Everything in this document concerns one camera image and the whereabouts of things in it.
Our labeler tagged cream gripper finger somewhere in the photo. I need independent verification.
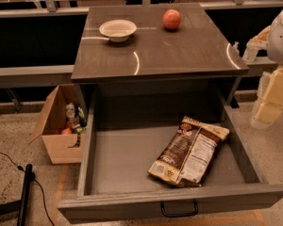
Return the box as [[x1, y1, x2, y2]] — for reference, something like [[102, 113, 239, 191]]
[[250, 66, 283, 129]]

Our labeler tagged brown chip bag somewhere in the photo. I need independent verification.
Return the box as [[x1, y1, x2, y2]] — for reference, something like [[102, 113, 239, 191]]
[[148, 116, 229, 187]]

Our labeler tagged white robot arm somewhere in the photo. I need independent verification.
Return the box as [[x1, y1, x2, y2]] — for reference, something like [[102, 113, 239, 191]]
[[242, 9, 283, 129]]

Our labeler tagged grey open drawer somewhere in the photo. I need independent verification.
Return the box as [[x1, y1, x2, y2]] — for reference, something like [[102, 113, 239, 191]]
[[58, 92, 283, 223]]

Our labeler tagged small clear pump bottle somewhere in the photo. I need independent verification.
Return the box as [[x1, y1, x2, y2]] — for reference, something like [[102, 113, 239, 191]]
[[233, 41, 240, 55]]

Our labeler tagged red apple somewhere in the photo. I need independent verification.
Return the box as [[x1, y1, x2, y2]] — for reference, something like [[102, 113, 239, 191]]
[[162, 9, 181, 30]]

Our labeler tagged white paper bowl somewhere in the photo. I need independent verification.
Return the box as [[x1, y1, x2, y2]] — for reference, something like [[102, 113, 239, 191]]
[[99, 20, 137, 42]]

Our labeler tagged white packet in box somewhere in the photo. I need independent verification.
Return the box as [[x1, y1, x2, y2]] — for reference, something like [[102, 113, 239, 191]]
[[65, 103, 75, 120]]

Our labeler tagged small orange fruit in box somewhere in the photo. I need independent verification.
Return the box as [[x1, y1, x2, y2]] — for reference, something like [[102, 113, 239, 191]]
[[61, 128, 73, 135]]

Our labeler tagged cardboard box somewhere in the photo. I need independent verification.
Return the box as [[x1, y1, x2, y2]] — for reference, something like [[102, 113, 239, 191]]
[[29, 84, 86, 164]]

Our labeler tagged black metal stand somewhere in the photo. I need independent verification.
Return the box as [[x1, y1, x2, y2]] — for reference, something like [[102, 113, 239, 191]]
[[0, 164, 35, 226]]

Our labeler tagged black drawer handle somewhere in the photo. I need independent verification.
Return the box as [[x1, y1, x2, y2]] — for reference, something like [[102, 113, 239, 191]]
[[160, 202, 199, 218]]

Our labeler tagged black cable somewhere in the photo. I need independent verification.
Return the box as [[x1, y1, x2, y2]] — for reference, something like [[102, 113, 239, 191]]
[[0, 146, 56, 226]]

